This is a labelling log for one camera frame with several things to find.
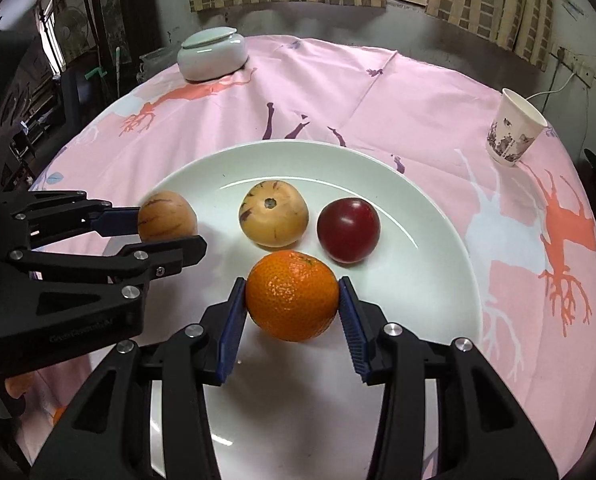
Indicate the dark red plum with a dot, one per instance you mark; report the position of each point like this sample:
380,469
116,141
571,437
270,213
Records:
348,230

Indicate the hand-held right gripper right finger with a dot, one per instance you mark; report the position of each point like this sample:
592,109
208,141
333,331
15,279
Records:
350,330

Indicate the printed paper cup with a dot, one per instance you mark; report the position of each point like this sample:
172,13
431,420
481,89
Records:
515,130

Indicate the pale green lidded jar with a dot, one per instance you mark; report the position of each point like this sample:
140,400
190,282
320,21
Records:
213,57

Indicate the wall power strip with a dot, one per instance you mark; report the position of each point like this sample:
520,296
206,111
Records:
582,65

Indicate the standing fan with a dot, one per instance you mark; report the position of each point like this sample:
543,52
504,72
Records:
70,35

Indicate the large orange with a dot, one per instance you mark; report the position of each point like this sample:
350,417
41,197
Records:
292,295

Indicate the pink printed tablecloth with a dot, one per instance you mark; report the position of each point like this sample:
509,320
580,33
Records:
377,110

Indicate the white round plate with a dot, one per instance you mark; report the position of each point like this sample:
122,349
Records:
417,280

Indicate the tan purple-striped melon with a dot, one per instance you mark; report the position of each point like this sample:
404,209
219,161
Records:
168,215

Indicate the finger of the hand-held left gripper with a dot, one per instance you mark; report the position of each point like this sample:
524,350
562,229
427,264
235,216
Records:
120,221
178,252

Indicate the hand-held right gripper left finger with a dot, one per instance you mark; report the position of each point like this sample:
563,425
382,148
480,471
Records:
230,330

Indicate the tan melon with stem hole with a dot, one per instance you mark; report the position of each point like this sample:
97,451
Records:
273,217

